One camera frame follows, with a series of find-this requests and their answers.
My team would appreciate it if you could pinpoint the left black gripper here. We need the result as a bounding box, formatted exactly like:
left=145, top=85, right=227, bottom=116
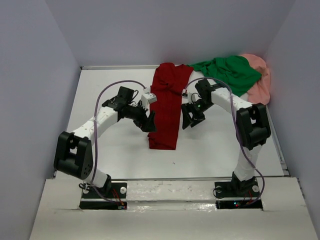
left=125, top=100, right=157, bottom=133

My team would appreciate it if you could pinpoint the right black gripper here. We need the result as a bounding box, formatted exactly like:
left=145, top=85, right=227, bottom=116
left=180, top=98, right=215, bottom=130

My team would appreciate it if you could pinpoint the red t shirt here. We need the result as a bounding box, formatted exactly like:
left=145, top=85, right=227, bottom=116
left=148, top=62, right=194, bottom=150

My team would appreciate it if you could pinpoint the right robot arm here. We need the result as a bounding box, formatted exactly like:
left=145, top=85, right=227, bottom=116
left=181, top=77, right=271, bottom=201

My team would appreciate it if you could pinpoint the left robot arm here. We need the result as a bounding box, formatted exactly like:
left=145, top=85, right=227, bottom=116
left=53, top=86, right=157, bottom=199

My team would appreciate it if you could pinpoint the green t shirt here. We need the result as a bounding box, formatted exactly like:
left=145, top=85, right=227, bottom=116
left=190, top=55, right=262, bottom=97

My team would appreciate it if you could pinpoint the pink t shirt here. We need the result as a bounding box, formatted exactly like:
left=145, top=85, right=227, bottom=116
left=240, top=54, right=271, bottom=105

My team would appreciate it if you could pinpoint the white front cover board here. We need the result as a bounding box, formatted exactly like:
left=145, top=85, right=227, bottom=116
left=30, top=177, right=317, bottom=240

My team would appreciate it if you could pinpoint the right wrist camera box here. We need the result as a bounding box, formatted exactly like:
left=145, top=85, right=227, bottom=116
left=181, top=89, right=200, bottom=104

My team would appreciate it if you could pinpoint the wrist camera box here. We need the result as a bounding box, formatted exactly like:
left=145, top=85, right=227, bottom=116
left=140, top=88, right=157, bottom=110
left=181, top=89, right=200, bottom=104

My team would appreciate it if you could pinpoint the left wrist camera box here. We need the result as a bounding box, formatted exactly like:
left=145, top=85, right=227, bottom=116
left=140, top=88, right=157, bottom=110

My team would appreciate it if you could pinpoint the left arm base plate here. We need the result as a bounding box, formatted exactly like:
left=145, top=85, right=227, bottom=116
left=78, top=181, right=128, bottom=210

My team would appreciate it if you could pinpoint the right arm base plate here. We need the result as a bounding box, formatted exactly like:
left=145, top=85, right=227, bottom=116
left=212, top=181, right=263, bottom=210

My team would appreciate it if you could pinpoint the aluminium right table rail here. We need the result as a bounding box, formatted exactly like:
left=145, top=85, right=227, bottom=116
left=266, top=106, right=291, bottom=177

